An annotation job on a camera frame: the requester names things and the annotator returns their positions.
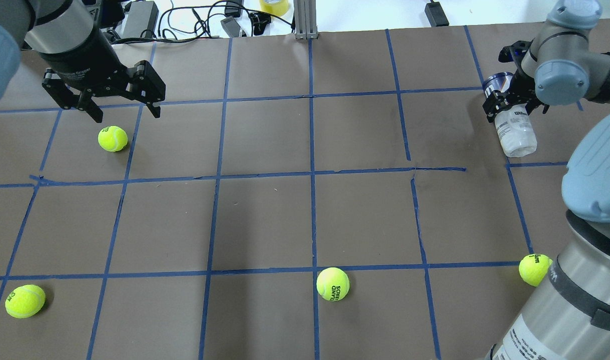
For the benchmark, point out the yellow tape roll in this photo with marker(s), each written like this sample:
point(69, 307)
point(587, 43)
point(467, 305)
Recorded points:
point(275, 7)

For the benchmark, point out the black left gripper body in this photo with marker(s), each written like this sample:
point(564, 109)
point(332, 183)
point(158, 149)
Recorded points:
point(87, 62)

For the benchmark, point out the aluminium frame post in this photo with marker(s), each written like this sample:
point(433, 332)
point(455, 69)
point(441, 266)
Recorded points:
point(305, 20)

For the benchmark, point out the black power adapter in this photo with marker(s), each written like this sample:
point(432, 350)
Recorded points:
point(140, 19)

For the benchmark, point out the small black power brick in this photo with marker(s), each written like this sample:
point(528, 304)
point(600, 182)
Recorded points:
point(435, 14)

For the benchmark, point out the tennis ball far end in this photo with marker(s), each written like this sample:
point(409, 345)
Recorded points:
point(25, 301)

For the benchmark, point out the Wilson tennis ball can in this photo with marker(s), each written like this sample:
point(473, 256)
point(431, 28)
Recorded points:
point(516, 135)

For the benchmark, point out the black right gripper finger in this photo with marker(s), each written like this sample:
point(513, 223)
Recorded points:
point(496, 101)
point(530, 110)

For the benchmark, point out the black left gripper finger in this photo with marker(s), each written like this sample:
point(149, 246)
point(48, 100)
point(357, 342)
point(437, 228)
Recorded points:
point(147, 87)
point(66, 99)

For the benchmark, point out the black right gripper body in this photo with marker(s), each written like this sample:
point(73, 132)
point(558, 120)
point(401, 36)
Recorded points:
point(516, 93)

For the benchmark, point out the tennis ball with black print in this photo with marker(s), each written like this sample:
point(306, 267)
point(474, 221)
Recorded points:
point(333, 284)

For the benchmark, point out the tennis ball near arm base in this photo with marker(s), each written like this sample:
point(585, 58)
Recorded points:
point(534, 267)

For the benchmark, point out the tennis ball centre left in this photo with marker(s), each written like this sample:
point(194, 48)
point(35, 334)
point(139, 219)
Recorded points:
point(112, 139)

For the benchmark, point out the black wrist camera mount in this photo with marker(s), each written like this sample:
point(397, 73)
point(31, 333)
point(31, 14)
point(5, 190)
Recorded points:
point(514, 53)

